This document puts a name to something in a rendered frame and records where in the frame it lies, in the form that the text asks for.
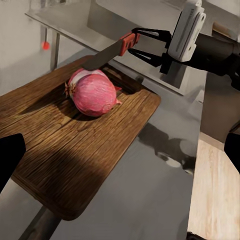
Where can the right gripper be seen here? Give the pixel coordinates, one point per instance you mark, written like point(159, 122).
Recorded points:
point(205, 47)

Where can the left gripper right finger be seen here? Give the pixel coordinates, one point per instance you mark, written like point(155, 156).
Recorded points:
point(232, 148)

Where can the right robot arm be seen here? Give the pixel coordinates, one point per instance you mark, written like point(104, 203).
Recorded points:
point(188, 46)

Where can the parer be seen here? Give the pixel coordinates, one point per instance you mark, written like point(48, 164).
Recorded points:
point(117, 49)

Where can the cutting board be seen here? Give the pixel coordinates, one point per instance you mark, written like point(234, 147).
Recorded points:
point(69, 154)

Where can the drop in sink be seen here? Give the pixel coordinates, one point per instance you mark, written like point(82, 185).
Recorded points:
point(98, 24)

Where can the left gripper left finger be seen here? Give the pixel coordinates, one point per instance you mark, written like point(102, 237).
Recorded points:
point(12, 149)

